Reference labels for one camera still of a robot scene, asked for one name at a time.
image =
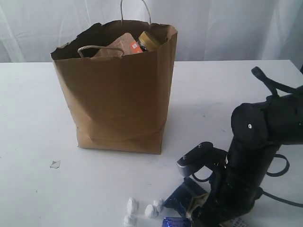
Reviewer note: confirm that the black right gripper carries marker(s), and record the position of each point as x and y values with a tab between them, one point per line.
232	194

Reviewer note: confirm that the spaghetti packet dark blue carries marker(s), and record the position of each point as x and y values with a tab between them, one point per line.
182	198

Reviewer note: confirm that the clear nut jar gold lid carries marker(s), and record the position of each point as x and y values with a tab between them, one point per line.
147	42

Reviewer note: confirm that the brown stand-up pouch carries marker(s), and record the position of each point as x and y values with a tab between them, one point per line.
124	45

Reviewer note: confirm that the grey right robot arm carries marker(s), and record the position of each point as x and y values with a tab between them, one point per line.
259	130

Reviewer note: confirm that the brown paper bag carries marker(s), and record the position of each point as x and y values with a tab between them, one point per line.
118	101

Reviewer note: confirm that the white crumpled wad upper right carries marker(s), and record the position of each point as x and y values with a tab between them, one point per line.
158	204

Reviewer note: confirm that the white crumpled wad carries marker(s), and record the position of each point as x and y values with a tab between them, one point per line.
158	204
132	206
130	221
150	211

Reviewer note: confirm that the white crumpled wad lower right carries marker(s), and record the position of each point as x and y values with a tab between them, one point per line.
150	211

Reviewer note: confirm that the white crumpled wad upper left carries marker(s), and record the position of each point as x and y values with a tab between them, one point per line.
132	206

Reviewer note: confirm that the white crumpled wad bottom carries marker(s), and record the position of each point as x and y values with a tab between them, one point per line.
130	221

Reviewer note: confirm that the clear plastic scrap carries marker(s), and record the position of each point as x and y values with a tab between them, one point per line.
55	164

